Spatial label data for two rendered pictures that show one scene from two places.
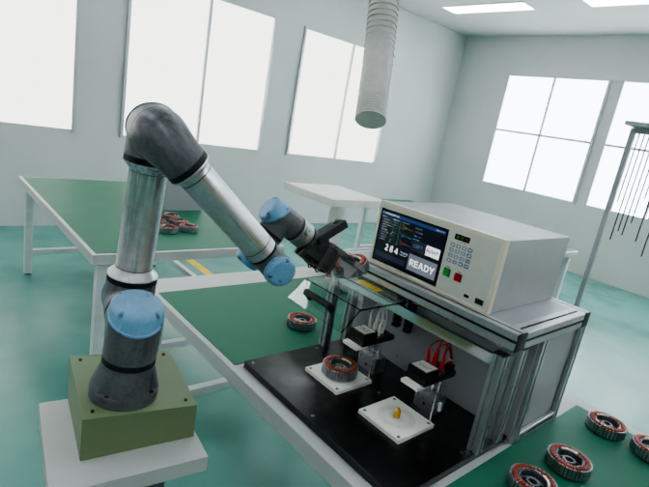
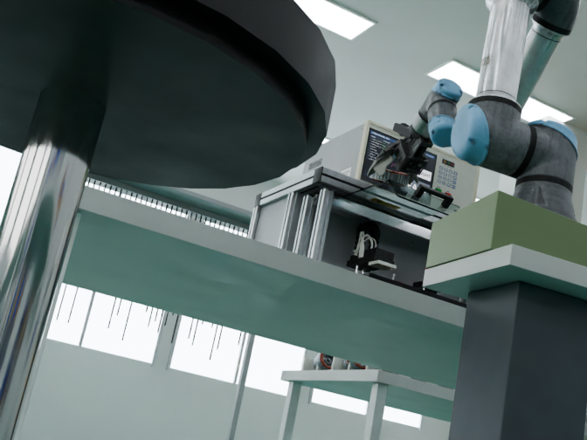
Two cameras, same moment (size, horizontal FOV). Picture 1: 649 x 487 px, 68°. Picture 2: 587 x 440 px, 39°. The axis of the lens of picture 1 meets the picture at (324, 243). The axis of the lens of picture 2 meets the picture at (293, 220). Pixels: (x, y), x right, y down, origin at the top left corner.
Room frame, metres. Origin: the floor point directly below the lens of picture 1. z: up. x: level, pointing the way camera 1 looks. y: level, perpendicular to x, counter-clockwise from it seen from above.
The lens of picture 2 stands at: (0.97, 2.09, 0.30)
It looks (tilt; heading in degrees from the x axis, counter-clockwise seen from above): 16 degrees up; 288
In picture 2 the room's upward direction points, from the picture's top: 11 degrees clockwise
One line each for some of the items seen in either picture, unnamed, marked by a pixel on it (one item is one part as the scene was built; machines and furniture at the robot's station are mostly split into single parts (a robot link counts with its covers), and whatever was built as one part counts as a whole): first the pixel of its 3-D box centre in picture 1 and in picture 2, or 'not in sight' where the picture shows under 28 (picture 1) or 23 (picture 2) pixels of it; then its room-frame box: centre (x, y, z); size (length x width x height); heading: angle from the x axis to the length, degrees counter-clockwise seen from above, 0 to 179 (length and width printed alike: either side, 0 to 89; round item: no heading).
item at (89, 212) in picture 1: (135, 260); not in sight; (3.15, 1.27, 0.37); 1.85 x 1.10 x 0.75; 43
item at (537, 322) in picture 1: (453, 285); (376, 221); (1.49, -0.43, 1.09); 0.68 x 0.44 x 0.05; 43
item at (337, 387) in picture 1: (338, 375); not in sight; (1.36, -0.12, 0.78); 0.15 x 0.15 x 0.01; 43
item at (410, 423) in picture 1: (395, 418); not in sight; (1.18, -0.28, 0.78); 0.15 x 0.15 x 0.01; 43
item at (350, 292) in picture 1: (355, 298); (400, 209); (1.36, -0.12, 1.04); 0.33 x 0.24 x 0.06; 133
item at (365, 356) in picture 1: (371, 359); not in sight; (1.46, -0.22, 0.80); 0.07 x 0.05 x 0.06; 43
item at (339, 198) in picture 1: (327, 237); not in sight; (2.33, -0.01, 0.98); 0.37 x 0.35 x 0.46; 43
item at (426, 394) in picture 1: (429, 398); not in sight; (1.28, -0.39, 0.80); 0.07 x 0.05 x 0.06; 43
